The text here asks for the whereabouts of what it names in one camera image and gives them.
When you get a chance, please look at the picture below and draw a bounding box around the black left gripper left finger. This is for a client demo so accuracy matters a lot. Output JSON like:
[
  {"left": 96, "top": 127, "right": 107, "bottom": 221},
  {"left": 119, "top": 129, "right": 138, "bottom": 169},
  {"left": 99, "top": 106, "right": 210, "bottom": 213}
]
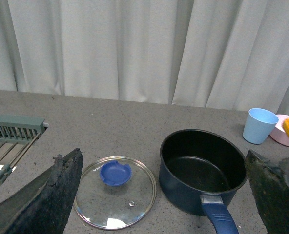
[{"left": 0, "top": 148, "right": 83, "bottom": 234}]

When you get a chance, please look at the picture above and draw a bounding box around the white curtain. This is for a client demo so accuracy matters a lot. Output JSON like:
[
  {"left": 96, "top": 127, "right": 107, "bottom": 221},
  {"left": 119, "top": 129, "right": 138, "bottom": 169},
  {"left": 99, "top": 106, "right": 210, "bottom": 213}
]
[{"left": 0, "top": 0, "right": 289, "bottom": 115}]

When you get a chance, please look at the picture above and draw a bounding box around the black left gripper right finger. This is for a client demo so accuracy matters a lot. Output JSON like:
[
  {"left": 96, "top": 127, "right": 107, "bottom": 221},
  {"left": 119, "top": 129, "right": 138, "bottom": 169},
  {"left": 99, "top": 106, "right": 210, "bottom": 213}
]
[{"left": 246, "top": 150, "right": 289, "bottom": 234}]

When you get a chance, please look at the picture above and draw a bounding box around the dark blue saucepan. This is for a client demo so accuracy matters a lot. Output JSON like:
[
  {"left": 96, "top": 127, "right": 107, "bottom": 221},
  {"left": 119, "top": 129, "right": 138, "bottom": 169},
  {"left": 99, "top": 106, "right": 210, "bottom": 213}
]
[{"left": 159, "top": 129, "right": 248, "bottom": 234}]

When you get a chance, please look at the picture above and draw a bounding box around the light blue plastic cup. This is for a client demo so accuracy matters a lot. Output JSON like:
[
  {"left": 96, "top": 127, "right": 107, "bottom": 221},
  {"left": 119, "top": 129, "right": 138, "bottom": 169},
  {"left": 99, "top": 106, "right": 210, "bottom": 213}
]
[{"left": 243, "top": 108, "right": 279, "bottom": 144}]

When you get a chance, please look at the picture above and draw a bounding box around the pink bowl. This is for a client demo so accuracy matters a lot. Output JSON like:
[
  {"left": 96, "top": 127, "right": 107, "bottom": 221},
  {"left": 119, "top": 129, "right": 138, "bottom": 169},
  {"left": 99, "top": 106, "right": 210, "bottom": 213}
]
[{"left": 269, "top": 114, "right": 289, "bottom": 147}]

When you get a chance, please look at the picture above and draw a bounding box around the green dish drying rack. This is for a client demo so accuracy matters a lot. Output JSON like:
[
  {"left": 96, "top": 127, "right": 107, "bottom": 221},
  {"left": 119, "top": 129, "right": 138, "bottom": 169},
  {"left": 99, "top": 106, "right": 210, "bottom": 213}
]
[{"left": 0, "top": 114, "right": 49, "bottom": 186}]

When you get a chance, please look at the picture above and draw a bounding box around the glass lid with blue knob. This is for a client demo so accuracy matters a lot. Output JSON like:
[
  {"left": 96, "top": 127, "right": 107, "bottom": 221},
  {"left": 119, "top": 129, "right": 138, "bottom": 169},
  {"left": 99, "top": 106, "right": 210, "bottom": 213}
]
[{"left": 74, "top": 156, "right": 157, "bottom": 230}]

